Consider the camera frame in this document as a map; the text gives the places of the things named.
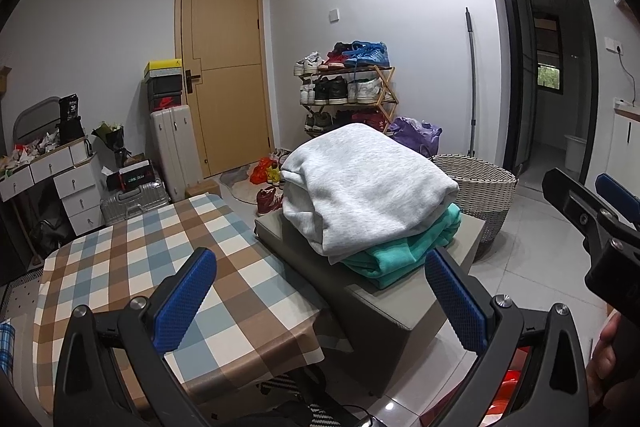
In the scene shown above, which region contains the dotted grey rug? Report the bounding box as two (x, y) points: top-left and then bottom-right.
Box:
(0, 269), (51, 323)

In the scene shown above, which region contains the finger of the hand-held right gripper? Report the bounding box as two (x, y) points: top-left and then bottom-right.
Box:
(595, 173), (640, 228)
(542, 167), (640, 263)

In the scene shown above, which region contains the black box with red stripe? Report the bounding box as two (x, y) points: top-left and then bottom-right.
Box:
(117, 160), (155, 192)

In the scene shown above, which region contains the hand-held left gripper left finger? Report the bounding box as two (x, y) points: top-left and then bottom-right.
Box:
(54, 247), (218, 427)

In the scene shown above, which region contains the red plastic bag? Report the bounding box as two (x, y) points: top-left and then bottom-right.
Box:
(487, 347), (531, 423)
(250, 158), (281, 185)

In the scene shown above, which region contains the black white striped mat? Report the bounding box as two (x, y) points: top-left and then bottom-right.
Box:
(257, 377), (351, 427)

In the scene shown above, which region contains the black power cable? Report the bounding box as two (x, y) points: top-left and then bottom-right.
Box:
(617, 49), (640, 108)

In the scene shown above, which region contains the red and black shoe box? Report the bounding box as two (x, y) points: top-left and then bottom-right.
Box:
(148, 94), (182, 112)

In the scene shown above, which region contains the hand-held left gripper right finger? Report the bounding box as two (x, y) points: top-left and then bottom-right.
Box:
(422, 248), (588, 427)

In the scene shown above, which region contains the checkered tablecloth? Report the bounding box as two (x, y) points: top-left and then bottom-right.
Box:
(32, 193), (328, 415)

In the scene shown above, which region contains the brown cardboard box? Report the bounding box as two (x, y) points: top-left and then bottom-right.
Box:
(186, 179), (222, 200)

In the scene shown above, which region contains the blue plaid cloth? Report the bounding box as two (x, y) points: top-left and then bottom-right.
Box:
(0, 319), (16, 375)

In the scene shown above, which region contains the grey mop pole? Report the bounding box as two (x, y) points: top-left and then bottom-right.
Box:
(465, 7), (477, 158)

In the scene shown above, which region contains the wicker laundry basket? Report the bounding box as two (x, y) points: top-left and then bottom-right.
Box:
(430, 154), (518, 260)

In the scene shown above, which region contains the grey ottoman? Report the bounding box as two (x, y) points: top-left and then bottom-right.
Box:
(254, 209), (487, 400)

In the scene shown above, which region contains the black door frame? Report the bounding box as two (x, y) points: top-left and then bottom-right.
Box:
(487, 0), (601, 195)

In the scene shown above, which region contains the grey round mat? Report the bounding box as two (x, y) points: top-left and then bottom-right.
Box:
(220, 167), (262, 206)

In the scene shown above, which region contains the light grey hoodie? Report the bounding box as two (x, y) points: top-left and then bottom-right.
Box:
(280, 123), (460, 265)

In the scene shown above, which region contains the wooden door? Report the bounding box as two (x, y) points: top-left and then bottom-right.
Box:
(175, 0), (263, 182)

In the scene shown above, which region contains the white drawer desk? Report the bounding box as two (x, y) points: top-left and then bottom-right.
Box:
(0, 138), (104, 235)

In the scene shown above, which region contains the white cabinet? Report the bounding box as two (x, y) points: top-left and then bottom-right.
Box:
(612, 99), (640, 188)

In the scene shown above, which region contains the silver suitcase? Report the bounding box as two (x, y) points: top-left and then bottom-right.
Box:
(100, 177), (167, 224)

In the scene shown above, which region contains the teal sweatshirt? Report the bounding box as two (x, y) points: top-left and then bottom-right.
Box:
(340, 203), (463, 292)

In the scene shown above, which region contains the white upright suitcase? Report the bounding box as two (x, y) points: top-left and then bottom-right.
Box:
(150, 104), (197, 202)

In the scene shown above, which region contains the grey rounded desk mirror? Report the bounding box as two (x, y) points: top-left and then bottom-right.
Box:
(12, 96), (62, 144)

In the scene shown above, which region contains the black paper bag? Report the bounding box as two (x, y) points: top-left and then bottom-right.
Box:
(57, 94), (86, 144)

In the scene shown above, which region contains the white trash bin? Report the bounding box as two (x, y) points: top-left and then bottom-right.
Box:
(564, 134), (587, 172)

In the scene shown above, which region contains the dark wrapped flower bouquet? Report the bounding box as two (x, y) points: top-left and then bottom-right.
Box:
(91, 122), (132, 168)

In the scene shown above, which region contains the pile of crumpled papers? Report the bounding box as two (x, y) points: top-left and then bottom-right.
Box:
(0, 132), (66, 170)

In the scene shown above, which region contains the yellow shoe box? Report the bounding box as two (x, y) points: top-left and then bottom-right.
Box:
(144, 59), (183, 80)

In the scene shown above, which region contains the person's right hand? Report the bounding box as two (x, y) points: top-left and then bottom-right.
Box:
(585, 311), (626, 413)

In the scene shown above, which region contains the wooden shoe rack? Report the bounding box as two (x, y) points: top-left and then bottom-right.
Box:
(298, 66), (401, 138)

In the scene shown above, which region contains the pile of loose shoes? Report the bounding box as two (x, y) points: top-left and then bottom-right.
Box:
(255, 149), (296, 215)

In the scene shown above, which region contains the purple bag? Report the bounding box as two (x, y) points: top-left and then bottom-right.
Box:
(387, 117), (443, 158)

